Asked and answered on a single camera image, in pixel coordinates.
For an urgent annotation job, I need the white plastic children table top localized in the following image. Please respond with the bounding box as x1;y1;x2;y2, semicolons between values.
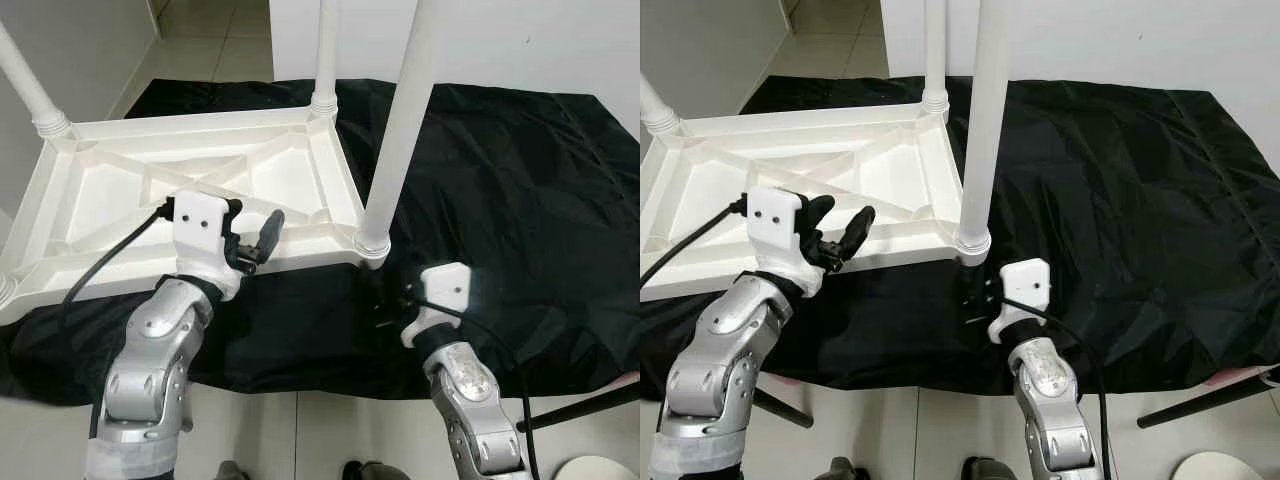
0;105;391;326
640;103;991;301

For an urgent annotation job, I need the grey right robot foot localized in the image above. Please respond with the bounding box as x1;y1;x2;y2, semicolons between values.
340;460;411;480
960;457;1021;480

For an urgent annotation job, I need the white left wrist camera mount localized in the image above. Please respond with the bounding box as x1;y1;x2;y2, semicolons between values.
745;185;826;298
170;192;243;301

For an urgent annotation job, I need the black metal work table leg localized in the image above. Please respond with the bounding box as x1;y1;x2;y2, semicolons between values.
1137;380;1280;429
750;388;813;429
518;385;641;433

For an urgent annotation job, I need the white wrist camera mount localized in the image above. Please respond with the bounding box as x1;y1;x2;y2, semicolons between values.
170;192;243;301
402;262;473;349
988;258;1051;344
745;185;826;298

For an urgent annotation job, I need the white round floor base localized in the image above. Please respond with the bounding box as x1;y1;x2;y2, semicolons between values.
1170;452;1263;480
550;456;641;480

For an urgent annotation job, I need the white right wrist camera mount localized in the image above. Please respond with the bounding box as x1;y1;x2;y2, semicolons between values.
988;258;1051;344
402;262;473;349

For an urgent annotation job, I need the black cloth table cover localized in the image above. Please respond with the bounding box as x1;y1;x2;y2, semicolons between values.
0;78;641;406
640;75;1280;391

